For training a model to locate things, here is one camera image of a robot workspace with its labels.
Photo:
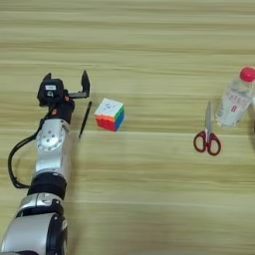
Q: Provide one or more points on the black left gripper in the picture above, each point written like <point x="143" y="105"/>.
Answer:
<point x="61" y="113"/>

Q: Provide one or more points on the multicoloured puzzle cube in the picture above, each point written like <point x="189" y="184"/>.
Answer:
<point x="108" y="114"/>

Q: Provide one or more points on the clear bottle with red cap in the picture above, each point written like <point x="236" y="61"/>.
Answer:
<point x="232" y="106"/>

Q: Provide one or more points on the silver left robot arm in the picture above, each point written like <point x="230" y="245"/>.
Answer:
<point x="50" y="156"/>

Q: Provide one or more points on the left gripper's black labelled box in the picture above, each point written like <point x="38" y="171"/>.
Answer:
<point x="50" y="92"/>

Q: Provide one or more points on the black pen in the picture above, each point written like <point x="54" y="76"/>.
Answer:
<point x="85" y="119"/>

